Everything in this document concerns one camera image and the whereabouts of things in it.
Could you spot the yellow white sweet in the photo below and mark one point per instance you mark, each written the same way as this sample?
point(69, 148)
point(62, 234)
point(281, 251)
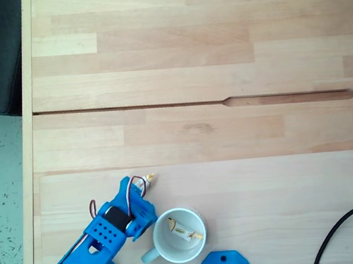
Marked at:
point(182, 231)
point(151, 177)

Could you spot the white mug with black print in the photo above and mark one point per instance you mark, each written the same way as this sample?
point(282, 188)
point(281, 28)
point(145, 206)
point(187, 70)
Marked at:
point(169, 246)

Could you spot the light wooden board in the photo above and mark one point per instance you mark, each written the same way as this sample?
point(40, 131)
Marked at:
point(278, 206)

